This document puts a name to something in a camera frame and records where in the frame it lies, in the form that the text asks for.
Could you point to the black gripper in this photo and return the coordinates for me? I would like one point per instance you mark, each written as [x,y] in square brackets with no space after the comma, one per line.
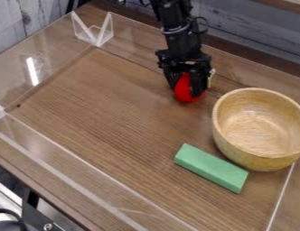
[184,56]

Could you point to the red plush strawberry toy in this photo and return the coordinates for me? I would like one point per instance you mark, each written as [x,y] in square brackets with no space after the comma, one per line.
[183,92]

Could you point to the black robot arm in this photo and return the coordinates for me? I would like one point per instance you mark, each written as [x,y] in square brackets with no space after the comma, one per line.
[175,13]

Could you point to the light wooden bowl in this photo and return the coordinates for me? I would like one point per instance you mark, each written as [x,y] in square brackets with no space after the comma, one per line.
[256,128]

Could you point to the green rectangular block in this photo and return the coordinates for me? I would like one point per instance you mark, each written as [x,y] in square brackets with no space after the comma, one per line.
[211,167]

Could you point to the clear acrylic corner bracket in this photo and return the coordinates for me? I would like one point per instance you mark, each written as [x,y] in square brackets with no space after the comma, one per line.
[95,35]

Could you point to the clear acrylic tray wall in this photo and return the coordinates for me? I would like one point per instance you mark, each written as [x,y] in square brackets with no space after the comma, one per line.
[92,129]

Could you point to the black table leg bracket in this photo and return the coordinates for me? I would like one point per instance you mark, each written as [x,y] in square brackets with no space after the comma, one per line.
[37,221]

